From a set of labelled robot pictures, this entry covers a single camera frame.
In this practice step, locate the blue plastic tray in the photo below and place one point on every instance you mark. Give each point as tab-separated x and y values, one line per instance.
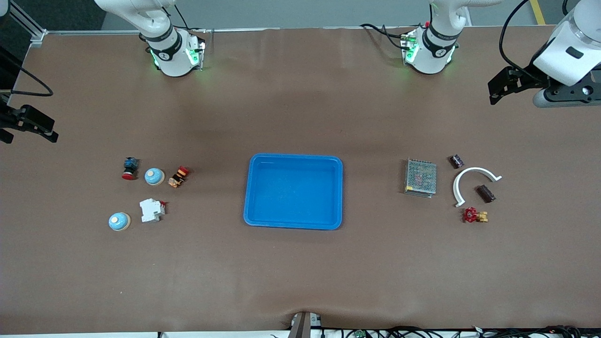
296	192

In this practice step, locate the short dark capacitor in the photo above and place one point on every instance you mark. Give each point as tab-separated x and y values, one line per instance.
456	162

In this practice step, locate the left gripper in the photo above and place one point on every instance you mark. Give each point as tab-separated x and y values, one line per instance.
527	79

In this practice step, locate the white curved plastic clamp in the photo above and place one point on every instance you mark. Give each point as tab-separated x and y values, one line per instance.
455	190

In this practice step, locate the aluminium frame post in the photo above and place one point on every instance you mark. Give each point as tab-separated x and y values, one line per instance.
38	36

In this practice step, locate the red yellow push switch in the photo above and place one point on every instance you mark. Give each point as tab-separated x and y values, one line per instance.
177	178

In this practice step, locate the metal mesh power supply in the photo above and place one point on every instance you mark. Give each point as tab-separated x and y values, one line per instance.
420	178

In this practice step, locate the light blue desk bell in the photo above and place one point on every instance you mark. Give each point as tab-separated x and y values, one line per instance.
154	177
119	221

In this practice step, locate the grey table edge clamp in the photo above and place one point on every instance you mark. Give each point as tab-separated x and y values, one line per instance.
303	326

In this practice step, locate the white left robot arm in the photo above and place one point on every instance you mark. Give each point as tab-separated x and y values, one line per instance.
432	51

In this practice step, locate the red emergency stop button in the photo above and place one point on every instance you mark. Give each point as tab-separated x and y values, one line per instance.
127	175

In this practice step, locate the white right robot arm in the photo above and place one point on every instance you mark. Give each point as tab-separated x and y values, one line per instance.
173	51

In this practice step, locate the long brown capacitor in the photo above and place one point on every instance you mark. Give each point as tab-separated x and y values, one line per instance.
485	194

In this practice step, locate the white circuit breaker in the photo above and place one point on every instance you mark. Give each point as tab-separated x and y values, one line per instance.
151	211

